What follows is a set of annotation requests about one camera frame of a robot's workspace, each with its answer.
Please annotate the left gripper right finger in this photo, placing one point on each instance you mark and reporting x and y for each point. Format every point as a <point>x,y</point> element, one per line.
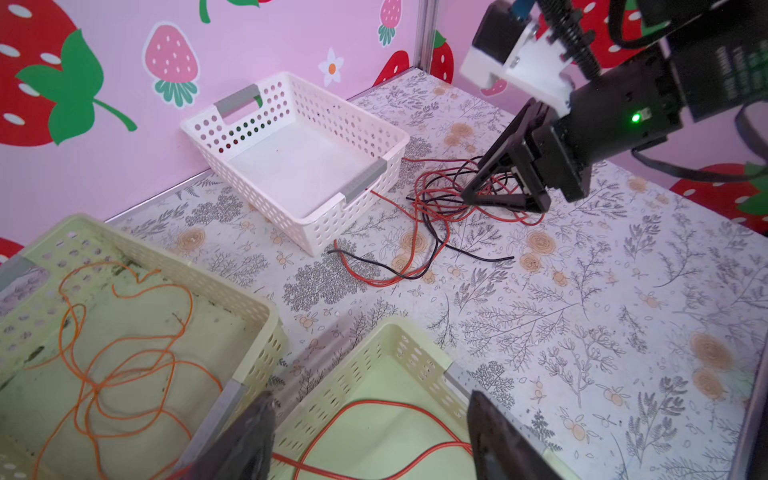
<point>499,450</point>

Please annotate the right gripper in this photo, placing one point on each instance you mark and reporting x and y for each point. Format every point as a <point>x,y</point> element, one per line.
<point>634,105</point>

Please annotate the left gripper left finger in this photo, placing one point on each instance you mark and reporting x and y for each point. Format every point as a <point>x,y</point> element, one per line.
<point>244,450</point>

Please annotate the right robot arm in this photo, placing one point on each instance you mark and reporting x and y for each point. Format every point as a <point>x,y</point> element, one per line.
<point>706,57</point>

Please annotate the large green basket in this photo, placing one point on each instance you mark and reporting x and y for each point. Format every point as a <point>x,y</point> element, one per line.
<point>380,403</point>

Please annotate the small green basket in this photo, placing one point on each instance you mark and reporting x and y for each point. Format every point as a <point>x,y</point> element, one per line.
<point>120,360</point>

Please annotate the white plastic basket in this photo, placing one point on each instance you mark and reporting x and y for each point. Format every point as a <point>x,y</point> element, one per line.
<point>311,162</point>

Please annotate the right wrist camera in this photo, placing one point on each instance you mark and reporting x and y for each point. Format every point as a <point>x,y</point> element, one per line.
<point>508,47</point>

